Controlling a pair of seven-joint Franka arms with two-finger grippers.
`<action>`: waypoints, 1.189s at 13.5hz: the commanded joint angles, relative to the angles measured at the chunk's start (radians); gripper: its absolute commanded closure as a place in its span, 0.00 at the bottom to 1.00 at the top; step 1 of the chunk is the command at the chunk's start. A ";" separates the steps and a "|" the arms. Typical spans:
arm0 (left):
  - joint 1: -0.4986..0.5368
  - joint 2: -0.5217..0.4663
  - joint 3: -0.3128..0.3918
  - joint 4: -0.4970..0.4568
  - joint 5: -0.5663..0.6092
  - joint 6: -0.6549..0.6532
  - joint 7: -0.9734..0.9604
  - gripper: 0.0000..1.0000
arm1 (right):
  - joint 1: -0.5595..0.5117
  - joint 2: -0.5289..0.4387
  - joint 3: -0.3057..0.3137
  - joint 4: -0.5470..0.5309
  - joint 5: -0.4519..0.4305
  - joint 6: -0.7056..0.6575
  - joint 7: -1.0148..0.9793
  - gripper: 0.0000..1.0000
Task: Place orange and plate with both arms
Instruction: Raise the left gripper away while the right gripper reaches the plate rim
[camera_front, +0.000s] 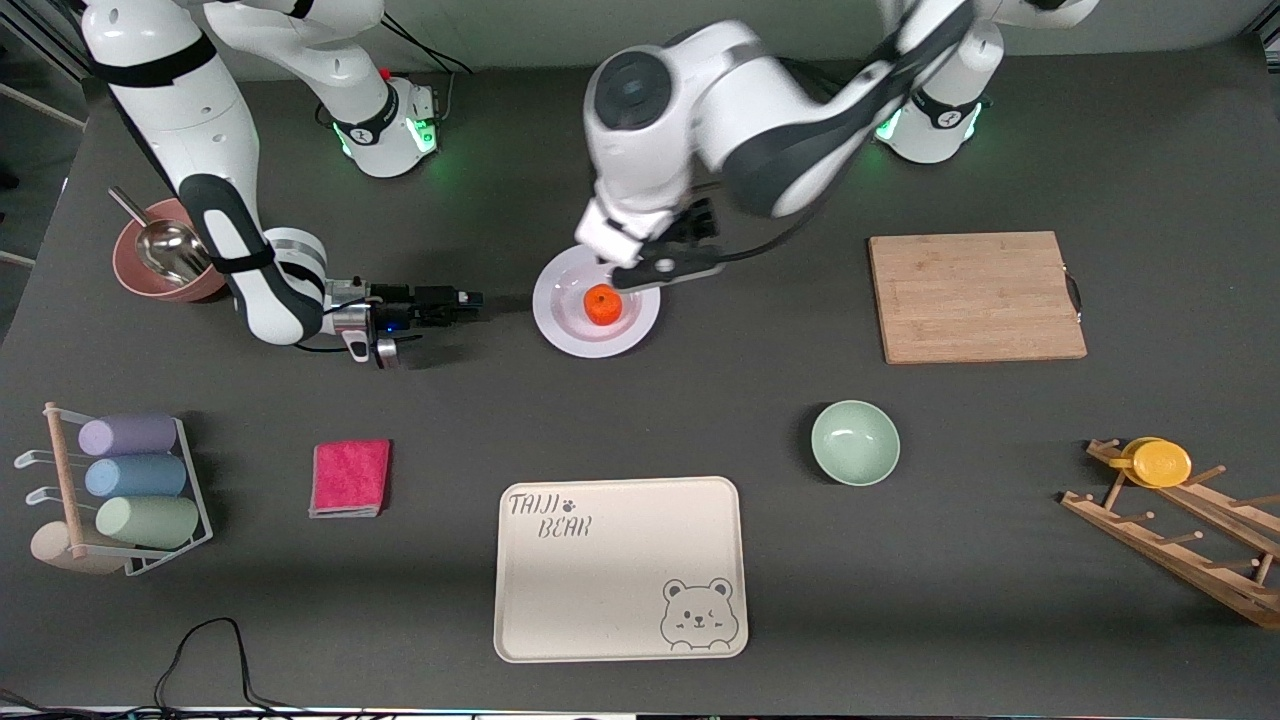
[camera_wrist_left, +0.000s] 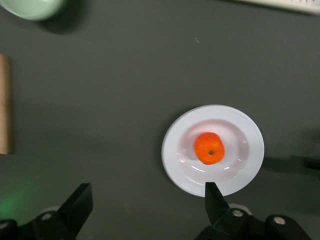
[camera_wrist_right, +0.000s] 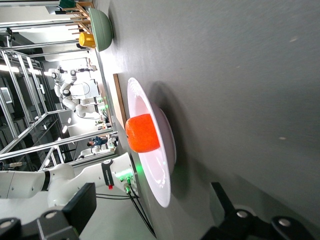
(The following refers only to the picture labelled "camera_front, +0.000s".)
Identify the metal scoop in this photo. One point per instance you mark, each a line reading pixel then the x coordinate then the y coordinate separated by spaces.
pixel 170 245

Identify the mint green bowl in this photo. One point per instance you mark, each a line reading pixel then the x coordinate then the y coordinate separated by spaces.
pixel 855 443

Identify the cream bear print tray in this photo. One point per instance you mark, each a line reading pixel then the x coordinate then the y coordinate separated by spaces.
pixel 600 590

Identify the pink bowl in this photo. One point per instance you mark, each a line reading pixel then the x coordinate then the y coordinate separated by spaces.
pixel 135 275

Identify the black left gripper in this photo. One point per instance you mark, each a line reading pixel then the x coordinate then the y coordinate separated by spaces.
pixel 699 221

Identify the blue cup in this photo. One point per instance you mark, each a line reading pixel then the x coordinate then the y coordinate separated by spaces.
pixel 135 476

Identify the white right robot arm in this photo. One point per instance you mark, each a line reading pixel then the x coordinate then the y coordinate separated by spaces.
pixel 180 100

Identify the wooden mug rack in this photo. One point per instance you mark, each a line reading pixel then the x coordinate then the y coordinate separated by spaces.
pixel 1160 545

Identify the yellow mug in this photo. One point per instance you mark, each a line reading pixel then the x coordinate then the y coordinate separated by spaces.
pixel 1160 463

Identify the purple cup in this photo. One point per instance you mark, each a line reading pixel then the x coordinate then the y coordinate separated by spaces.
pixel 128 435

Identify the beige cup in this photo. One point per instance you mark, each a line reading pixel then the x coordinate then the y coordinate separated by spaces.
pixel 55 550

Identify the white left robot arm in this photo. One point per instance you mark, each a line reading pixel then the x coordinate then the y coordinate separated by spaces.
pixel 740 110

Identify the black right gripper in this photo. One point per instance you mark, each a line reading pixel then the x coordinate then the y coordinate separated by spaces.
pixel 408 302

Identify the bamboo cutting board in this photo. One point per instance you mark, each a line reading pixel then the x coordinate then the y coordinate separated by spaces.
pixel 960 300

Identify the green cup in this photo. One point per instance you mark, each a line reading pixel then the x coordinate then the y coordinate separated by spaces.
pixel 148 521

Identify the white round plate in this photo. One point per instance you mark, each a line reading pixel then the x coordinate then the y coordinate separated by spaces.
pixel 570 325

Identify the orange fruit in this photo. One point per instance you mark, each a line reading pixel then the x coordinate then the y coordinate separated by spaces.
pixel 602 306

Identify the pink folded cloth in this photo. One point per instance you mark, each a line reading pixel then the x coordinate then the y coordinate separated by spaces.
pixel 350 478

